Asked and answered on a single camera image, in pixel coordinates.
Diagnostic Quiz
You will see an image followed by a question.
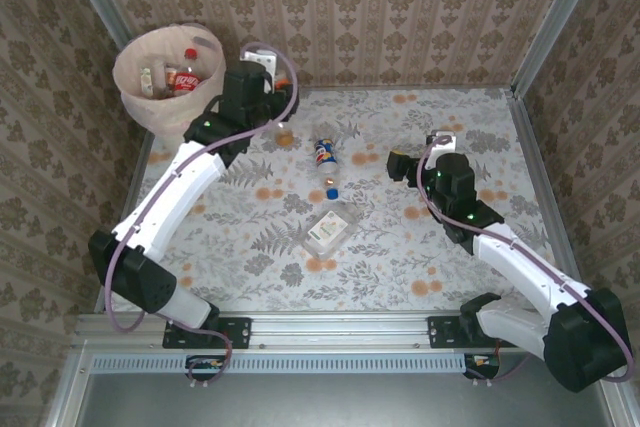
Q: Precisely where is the orange NFC label bottle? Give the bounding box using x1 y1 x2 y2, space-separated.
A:
273 76 297 147

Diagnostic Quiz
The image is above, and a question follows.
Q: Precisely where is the red cola bottle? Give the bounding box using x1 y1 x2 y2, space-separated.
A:
172 47 202 96

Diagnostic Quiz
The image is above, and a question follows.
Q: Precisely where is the blue yellow label bottle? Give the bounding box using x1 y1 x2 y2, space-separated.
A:
312 136 345 202

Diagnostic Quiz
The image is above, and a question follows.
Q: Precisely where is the white bin with plastic liner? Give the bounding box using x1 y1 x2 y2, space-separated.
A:
110 21 236 141

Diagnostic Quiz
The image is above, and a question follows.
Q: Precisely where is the square bottle white green label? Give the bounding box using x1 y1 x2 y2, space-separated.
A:
299 204 359 262

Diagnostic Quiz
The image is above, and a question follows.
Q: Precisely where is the grey metal shelf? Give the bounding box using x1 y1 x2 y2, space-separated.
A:
44 346 640 427

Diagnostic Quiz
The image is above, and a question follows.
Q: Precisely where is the aluminium frame bar along wall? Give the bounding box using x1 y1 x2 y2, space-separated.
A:
294 84 516 94

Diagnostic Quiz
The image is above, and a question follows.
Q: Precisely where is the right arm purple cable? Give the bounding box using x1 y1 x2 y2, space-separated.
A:
415 132 635 384

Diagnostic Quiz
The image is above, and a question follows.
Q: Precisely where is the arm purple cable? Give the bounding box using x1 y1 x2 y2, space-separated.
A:
103 41 301 391
415 132 635 384

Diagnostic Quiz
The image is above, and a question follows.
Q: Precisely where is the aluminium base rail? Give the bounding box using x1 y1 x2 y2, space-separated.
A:
74 310 611 352

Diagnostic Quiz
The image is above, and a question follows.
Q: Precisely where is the grey slotted cable duct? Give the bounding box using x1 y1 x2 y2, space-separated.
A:
89 352 469 374

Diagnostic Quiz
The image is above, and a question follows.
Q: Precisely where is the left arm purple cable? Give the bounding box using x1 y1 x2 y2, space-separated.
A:
103 41 301 391

